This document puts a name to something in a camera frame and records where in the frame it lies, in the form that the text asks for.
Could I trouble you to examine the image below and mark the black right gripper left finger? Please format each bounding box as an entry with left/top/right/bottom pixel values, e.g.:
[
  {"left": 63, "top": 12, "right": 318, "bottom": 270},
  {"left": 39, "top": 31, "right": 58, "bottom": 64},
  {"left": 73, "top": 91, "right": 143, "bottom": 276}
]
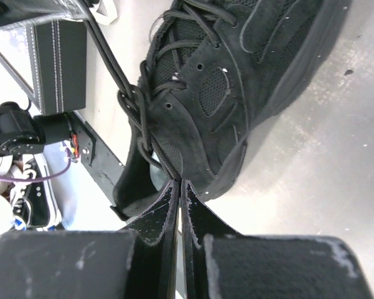
[{"left": 0, "top": 181, "right": 179, "bottom": 298}]

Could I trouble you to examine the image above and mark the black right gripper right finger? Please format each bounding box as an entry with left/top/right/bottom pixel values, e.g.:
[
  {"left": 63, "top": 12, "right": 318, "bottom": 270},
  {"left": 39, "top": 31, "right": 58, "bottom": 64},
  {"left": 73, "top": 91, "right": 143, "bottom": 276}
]
[{"left": 180, "top": 180, "right": 373, "bottom": 298}]

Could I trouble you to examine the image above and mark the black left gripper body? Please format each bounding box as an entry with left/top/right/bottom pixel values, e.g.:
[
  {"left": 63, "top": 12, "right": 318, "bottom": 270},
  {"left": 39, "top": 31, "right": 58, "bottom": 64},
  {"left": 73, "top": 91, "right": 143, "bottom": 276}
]
[{"left": 0, "top": 0, "right": 93, "bottom": 30}]

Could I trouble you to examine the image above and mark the black shoe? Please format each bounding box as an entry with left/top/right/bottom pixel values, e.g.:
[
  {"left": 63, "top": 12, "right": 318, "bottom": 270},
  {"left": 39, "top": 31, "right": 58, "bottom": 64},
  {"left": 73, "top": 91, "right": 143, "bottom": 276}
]
[{"left": 113, "top": 1, "right": 350, "bottom": 220}]

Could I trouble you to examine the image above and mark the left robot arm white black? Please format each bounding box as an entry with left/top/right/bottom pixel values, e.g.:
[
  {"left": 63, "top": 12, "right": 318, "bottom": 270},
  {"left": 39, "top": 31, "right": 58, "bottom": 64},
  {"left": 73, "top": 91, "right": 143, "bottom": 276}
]
[{"left": 0, "top": 1, "right": 95, "bottom": 157}]

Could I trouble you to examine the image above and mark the black framed compartment box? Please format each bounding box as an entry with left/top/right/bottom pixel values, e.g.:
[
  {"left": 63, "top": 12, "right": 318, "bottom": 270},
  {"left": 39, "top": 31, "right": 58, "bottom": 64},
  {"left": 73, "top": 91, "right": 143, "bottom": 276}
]
[{"left": 0, "top": 21, "right": 88, "bottom": 116}]

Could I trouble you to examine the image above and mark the white ribbon loop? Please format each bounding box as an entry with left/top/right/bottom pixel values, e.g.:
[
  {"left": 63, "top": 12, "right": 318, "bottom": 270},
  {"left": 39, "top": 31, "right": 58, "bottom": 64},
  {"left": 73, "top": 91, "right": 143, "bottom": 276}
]
[{"left": 87, "top": 0, "right": 119, "bottom": 26}]

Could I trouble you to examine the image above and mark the black white sneaker on floor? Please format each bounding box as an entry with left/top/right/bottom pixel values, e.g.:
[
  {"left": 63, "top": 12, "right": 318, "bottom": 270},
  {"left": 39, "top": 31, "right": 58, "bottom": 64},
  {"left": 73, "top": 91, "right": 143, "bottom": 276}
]
[{"left": 9, "top": 153, "right": 62, "bottom": 231}]

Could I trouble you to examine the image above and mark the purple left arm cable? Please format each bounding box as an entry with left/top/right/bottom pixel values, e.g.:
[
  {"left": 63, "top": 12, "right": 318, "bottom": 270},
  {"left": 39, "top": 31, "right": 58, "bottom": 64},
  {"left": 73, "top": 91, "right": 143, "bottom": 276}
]
[{"left": 0, "top": 141, "right": 73, "bottom": 184}]

